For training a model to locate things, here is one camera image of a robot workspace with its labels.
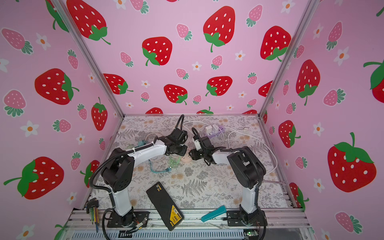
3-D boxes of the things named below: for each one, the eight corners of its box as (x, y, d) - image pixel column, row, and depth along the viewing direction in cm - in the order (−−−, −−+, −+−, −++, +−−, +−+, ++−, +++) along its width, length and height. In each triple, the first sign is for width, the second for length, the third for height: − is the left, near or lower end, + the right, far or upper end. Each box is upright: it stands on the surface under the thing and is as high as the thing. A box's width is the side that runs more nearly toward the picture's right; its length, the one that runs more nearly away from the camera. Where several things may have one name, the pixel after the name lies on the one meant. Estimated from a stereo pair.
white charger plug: (206, 136, 108) (206, 129, 102) (204, 132, 110) (205, 126, 104) (217, 134, 110) (218, 127, 104) (215, 130, 112) (216, 123, 106)
